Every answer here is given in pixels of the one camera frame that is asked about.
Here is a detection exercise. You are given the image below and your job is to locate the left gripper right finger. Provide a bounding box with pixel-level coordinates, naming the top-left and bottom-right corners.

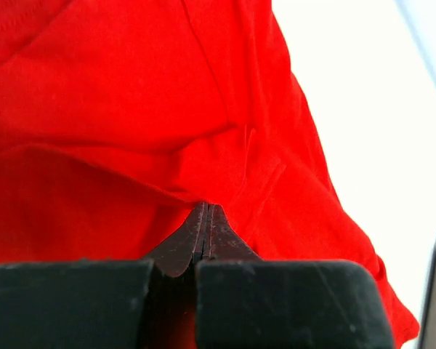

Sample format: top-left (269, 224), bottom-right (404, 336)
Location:
top-left (195, 205), bottom-right (395, 348)

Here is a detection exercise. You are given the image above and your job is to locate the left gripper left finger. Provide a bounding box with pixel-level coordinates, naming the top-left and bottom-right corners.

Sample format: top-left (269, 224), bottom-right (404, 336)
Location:
top-left (0, 203), bottom-right (208, 348)

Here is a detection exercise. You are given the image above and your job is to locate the red t-shirt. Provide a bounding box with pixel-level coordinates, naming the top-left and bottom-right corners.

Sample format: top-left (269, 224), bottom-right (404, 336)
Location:
top-left (0, 1), bottom-right (419, 346)

